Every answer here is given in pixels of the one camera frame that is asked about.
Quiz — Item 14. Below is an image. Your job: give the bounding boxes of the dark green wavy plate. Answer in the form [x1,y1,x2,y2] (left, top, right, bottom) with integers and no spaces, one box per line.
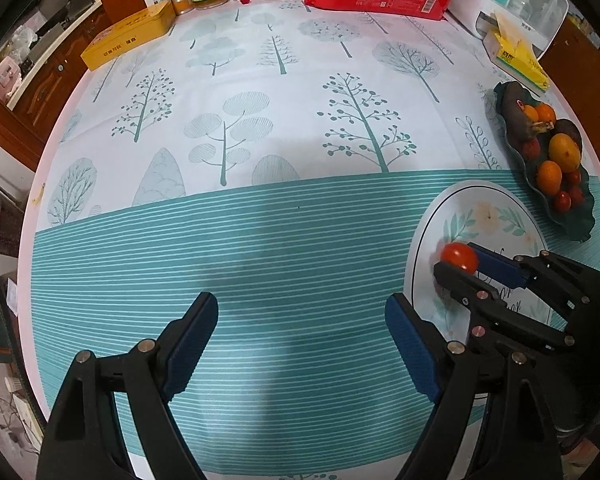
[493,80,597,244]

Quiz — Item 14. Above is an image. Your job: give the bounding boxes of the clear plastic storage box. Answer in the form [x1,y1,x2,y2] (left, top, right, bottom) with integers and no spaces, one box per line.
[472,0,568,61]

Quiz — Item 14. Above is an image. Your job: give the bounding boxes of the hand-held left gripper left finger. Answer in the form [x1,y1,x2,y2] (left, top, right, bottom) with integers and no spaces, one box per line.
[35,291,220,480]

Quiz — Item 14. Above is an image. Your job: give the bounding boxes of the small tangerine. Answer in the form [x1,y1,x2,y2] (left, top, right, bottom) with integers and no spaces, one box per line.
[522,102,557,125]
[536,160,564,196]

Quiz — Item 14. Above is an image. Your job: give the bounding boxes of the yellow tissue box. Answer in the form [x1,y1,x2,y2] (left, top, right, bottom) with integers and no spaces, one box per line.
[482,12,552,93]

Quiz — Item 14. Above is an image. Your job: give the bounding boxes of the white floral plate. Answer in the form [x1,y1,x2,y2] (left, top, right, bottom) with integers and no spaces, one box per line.
[404,182,555,356]

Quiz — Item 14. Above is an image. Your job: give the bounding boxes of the tree print tablecloth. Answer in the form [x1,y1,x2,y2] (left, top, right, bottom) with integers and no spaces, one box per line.
[22,0,600,480]

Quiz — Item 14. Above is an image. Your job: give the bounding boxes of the dark overripe banana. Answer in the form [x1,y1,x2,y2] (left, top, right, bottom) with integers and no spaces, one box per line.
[500,81,557,147]

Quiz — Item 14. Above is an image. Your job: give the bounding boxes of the pink box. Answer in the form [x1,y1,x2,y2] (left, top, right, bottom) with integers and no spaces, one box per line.
[0,57,23,100]

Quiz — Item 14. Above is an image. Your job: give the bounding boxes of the wooden sideboard cabinet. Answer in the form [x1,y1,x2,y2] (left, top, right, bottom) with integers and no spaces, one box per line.
[0,0,113,173]

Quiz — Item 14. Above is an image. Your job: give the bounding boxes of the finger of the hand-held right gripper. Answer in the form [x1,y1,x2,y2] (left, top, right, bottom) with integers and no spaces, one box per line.
[467,241,600,311]
[433,260,576,356]

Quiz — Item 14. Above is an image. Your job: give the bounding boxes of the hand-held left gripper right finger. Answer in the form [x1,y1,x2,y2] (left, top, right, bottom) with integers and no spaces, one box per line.
[384,291,566,480]

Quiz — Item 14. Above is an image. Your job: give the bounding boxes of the yellow flat box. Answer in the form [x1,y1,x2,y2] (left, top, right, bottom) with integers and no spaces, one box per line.
[81,0,177,71]

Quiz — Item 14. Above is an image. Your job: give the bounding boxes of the yellow-orange mango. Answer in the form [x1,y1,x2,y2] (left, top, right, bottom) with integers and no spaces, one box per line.
[548,132,581,173]

